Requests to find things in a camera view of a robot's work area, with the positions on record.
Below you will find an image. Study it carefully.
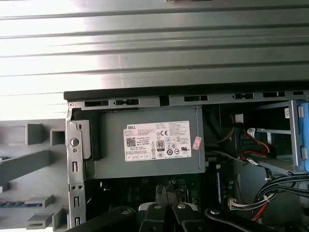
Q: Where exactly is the white grey wire bundle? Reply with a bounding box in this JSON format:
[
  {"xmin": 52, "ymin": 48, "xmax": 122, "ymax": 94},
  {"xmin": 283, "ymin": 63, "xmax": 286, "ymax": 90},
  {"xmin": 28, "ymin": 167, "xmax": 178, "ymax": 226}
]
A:
[{"xmin": 226, "ymin": 197, "xmax": 271, "ymax": 212}]

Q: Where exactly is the red and black wire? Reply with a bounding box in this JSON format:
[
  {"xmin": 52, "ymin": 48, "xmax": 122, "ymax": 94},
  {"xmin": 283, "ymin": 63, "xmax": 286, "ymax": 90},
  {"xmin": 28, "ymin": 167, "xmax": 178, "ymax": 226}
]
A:
[{"xmin": 240, "ymin": 128, "xmax": 270, "ymax": 162}]

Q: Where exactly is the grey Dell power supply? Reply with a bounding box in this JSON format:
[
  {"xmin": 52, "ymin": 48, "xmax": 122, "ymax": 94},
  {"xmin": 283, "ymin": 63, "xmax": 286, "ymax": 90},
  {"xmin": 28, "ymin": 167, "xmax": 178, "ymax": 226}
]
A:
[{"xmin": 72, "ymin": 106, "xmax": 206, "ymax": 181}]

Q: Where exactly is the grey plastic parts rack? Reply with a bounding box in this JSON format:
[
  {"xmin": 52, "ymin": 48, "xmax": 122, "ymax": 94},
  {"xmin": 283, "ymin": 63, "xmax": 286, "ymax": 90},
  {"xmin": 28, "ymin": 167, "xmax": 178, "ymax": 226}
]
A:
[{"xmin": 0, "ymin": 118, "xmax": 68, "ymax": 230}]

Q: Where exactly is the thin yellow orange wire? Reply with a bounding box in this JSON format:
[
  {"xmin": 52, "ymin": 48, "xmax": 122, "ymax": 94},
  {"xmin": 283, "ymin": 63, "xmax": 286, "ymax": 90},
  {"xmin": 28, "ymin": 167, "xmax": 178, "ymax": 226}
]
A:
[{"xmin": 210, "ymin": 113, "xmax": 237, "ymax": 148}]

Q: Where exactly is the blue plastic drive bracket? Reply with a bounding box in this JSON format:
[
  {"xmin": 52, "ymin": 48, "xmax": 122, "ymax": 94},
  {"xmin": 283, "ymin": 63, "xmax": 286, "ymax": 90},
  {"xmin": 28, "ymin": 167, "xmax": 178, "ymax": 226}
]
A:
[{"xmin": 298, "ymin": 99, "xmax": 309, "ymax": 173}]

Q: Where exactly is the black open PC case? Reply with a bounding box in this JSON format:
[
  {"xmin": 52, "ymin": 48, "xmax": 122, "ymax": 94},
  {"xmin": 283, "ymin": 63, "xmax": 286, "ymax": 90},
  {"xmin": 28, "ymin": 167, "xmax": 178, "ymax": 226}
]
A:
[{"xmin": 63, "ymin": 89, "xmax": 309, "ymax": 232}]

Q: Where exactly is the green motherboard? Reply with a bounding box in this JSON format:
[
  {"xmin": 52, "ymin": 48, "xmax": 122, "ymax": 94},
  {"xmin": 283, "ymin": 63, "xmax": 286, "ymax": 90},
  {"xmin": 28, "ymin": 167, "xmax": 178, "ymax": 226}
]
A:
[{"xmin": 84, "ymin": 157, "xmax": 239, "ymax": 218}]

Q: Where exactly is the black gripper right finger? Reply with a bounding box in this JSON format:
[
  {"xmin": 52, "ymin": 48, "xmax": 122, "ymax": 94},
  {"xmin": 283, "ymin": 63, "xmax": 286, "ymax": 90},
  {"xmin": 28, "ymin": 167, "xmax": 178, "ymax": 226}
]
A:
[{"xmin": 169, "ymin": 185, "xmax": 276, "ymax": 232}]

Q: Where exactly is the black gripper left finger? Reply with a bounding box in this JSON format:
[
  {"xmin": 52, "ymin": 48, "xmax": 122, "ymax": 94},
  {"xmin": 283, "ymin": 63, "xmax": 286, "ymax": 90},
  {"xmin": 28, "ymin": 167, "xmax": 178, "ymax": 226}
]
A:
[{"xmin": 65, "ymin": 185, "xmax": 170, "ymax": 232}]

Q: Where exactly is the grey metal drive cage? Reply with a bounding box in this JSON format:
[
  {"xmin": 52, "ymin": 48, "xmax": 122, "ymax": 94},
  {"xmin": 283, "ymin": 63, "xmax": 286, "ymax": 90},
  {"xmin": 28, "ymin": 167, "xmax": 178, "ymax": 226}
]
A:
[{"xmin": 255, "ymin": 99, "xmax": 309, "ymax": 174}]

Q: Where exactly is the black cable bundle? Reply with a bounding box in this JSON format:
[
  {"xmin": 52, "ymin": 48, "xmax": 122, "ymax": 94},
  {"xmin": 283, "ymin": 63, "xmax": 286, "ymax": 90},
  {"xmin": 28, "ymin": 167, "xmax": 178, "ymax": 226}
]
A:
[{"xmin": 255, "ymin": 174, "xmax": 309, "ymax": 218}]

